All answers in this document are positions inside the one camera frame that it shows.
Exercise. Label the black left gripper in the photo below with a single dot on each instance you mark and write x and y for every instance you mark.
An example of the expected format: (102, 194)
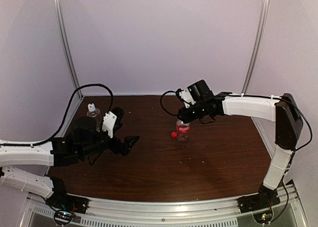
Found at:
(125, 147)

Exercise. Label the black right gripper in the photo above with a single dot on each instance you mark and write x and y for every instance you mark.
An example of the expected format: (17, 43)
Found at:
(186, 117)

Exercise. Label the clear cola bottle red label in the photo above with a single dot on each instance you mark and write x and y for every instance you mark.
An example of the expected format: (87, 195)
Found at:
(182, 131)

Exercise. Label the red cola bottle cap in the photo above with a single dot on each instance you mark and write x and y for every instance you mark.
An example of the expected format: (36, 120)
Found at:
(174, 135)

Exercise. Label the small clear plastic bottle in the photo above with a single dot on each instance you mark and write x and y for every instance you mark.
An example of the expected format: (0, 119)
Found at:
(96, 115)

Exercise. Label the white flip bottle cap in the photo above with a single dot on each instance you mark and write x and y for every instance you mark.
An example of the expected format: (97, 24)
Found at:
(91, 107)

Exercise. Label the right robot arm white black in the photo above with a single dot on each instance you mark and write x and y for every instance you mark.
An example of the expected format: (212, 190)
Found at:
(199, 102)

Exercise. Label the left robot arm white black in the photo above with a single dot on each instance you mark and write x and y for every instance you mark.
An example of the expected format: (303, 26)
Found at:
(83, 142)

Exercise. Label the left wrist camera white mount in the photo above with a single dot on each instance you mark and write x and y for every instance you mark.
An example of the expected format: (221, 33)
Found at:
(113, 116)

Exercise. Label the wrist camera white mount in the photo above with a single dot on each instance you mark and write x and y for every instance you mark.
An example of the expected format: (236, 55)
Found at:
(113, 116)
(185, 97)

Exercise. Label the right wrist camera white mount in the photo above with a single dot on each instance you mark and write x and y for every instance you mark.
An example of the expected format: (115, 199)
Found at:
(185, 97)

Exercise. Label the aluminium right corner post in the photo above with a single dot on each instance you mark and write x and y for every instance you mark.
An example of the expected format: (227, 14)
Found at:
(263, 16)

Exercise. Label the aluminium corner post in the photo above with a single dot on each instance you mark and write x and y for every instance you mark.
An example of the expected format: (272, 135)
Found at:
(263, 16)
(65, 42)

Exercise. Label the aluminium front frame rail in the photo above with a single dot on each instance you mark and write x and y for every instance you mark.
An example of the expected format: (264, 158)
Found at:
(224, 212)

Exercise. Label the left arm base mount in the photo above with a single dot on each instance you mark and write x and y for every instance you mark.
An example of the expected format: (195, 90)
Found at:
(66, 208)

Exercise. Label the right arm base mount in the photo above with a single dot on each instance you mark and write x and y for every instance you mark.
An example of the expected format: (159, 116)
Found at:
(260, 206)

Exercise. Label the aluminium left corner post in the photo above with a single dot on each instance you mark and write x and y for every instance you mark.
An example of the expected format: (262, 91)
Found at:
(65, 42)

